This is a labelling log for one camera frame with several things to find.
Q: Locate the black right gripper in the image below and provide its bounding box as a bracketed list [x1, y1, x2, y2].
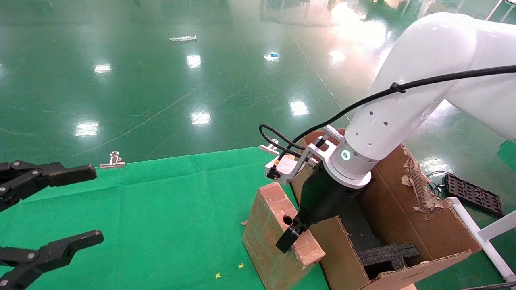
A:
[276, 163, 362, 253]

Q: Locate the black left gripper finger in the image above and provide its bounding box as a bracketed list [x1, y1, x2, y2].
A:
[0, 160, 97, 212]
[0, 230, 104, 290]

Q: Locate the small brown cardboard box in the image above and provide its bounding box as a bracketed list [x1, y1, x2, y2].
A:
[242, 182, 326, 290]

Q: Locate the large open brown carton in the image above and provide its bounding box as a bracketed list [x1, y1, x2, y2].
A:
[290, 128, 482, 290]

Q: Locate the silver binder clip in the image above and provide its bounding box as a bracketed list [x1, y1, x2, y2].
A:
[99, 151, 126, 169]
[259, 139, 281, 157]

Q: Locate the black foam insert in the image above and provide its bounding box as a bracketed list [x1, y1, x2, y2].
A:
[339, 201, 420, 280]

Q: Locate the green table cloth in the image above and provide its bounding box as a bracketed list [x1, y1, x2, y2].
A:
[0, 146, 329, 290]

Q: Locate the black plastic tray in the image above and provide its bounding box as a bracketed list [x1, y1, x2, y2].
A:
[443, 173, 504, 218]

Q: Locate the green object on floor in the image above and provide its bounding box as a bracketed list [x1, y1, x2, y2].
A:
[497, 139, 516, 172]

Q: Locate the white floor mop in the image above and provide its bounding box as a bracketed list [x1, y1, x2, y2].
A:
[485, 0, 505, 21]

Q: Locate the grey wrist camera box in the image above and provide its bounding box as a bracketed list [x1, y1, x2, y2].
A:
[265, 155, 301, 180]

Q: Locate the silver camera mount bracket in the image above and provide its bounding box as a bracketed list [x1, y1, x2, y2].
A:
[296, 137, 337, 178]

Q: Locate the thick braided black cable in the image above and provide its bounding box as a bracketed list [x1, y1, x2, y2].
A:
[259, 124, 323, 178]

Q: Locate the silver cable connector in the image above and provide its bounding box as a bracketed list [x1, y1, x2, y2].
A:
[325, 125, 345, 141]

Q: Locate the white table frame pipe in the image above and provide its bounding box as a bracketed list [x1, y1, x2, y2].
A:
[447, 197, 516, 282]

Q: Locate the thin black cable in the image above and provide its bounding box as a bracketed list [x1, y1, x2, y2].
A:
[290, 64, 516, 149]

